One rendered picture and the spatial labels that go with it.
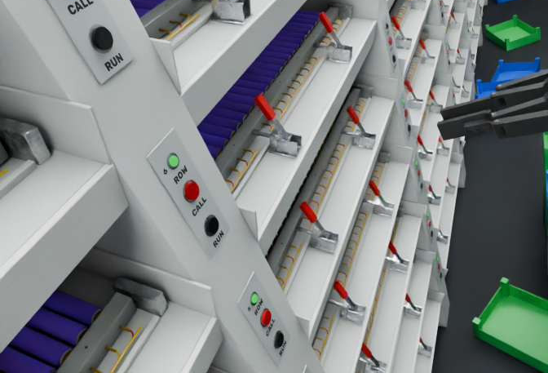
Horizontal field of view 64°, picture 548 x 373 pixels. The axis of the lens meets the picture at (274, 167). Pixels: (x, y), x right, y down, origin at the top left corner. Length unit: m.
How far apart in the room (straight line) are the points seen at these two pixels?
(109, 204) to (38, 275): 0.07
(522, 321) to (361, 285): 0.87
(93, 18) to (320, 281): 0.48
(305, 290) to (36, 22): 0.49
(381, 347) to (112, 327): 0.70
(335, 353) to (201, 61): 0.56
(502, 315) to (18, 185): 1.52
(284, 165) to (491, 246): 1.38
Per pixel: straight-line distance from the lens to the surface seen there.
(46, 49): 0.32
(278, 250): 0.68
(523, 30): 3.40
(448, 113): 0.71
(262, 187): 0.55
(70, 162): 0.36
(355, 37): 0.89
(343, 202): 0.78
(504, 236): 1.91
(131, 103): 0.36
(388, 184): 1.08
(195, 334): 0.44
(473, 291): 1.74
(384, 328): 1.06
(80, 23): 0.34
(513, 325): 1.66
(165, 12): 0.50
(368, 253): 0.94
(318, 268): 0.69
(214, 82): 0.45
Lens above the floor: 1.39
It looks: 32 degrees down
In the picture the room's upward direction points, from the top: 24 degrees counter-clockwise
